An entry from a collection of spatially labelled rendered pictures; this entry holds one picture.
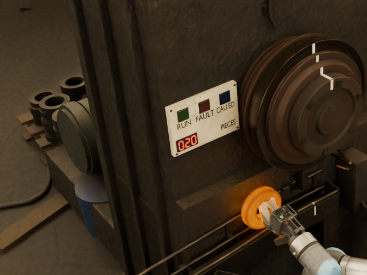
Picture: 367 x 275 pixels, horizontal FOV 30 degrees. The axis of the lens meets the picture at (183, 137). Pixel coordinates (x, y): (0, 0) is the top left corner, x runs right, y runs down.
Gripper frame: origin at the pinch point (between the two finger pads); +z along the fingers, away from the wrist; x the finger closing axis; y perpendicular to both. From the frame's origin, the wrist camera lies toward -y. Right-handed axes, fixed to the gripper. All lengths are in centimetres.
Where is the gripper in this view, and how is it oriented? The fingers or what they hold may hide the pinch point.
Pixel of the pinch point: (261, 203)
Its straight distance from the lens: 241.6
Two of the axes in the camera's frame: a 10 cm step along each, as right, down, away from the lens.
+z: -5.4, -6.2, 5.7
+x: -8.4, 3.7, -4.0
